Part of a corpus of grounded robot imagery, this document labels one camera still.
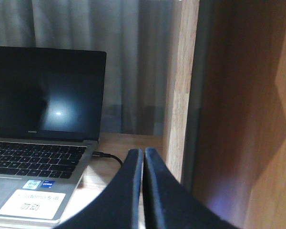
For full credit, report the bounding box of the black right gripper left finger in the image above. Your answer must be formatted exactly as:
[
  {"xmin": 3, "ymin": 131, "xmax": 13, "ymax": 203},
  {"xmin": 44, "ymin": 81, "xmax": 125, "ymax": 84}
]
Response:
[{"xmin": 56, "ymin": 149, "xmax": 143, "ymax": 229}]

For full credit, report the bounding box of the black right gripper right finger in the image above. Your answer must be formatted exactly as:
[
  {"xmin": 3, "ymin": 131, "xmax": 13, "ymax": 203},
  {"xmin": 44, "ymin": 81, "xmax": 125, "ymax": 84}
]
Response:
[{"xmin": 144, "ymin": 147, "xmax": 235, "ymax": 229}]

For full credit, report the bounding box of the white right laptop sticker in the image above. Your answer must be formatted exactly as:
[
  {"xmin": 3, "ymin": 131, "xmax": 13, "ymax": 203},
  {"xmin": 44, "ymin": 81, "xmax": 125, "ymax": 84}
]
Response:
[{"xmin": 0, "ymin": 189, "xmax": 65, "ymax": 219}]

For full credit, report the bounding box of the silver laptop computer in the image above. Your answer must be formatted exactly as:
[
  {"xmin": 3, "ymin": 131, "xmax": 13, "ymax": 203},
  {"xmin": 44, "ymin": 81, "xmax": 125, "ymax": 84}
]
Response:
[{"xmin": 0, "ymin": 46, "xmax": 107, "ymax": 227}]

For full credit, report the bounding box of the grey curtain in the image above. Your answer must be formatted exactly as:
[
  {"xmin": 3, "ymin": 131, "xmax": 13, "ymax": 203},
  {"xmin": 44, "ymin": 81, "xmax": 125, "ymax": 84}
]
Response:
[{"xmin": 0, "ymin": 0, "xmax": 174, "ymax": 135}]

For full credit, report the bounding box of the black laptop cable right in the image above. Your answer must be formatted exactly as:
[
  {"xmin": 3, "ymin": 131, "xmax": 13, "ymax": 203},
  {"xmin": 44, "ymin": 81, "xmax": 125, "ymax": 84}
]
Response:
[{"xmin": 92, "ymin": 151, "xmax": 123, "ymax": 165}]

